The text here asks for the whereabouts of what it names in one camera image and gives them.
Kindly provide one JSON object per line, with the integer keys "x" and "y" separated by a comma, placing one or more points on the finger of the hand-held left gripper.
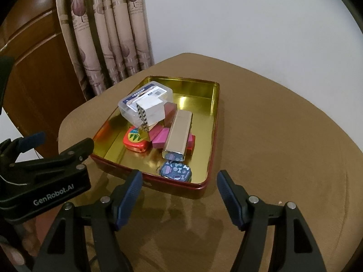
{"x": 32, "y": 141}
{"x": 76, "y": 150}

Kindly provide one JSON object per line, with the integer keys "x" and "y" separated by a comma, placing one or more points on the red tin box gold inside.
{"x": 198, "y": 110}

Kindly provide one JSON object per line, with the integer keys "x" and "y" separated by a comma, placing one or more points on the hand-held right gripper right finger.
{"x": 231, "y": 201}

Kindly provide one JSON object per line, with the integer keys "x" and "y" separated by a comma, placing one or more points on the dusky pink small box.
{"x": 170, "y": 112}

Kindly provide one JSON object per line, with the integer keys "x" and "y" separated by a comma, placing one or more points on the brown wooden door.
{"x": 42, "y": 76}

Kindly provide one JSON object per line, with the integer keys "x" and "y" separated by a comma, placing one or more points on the long silver metal box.
{"x": 178, "y": 131}

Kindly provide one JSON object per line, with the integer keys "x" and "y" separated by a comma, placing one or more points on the red rectangular box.
{"x": 191, "y": 143}

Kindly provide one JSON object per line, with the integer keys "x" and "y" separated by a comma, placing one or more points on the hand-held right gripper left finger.
{"x": 129, "y": 201}

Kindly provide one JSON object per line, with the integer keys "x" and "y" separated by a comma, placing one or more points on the bright pink box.
{"x": 160, "y": 137}

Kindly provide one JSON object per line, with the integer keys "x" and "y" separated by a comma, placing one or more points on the white box zigzag side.
{"x": 153, "y": 112}

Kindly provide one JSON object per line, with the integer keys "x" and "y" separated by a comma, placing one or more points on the beige leaf print curtain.
{"x": 113, "y": 34}

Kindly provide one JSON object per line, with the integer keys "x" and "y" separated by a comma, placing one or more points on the person's left hand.
{"x": 15, "y": 256}

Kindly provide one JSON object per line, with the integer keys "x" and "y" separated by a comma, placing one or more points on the clear plastic case blue label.
{"x": 127, "y": 110}

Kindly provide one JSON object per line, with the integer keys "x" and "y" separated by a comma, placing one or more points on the orange tape measure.
{"x": 134, "y": 141}

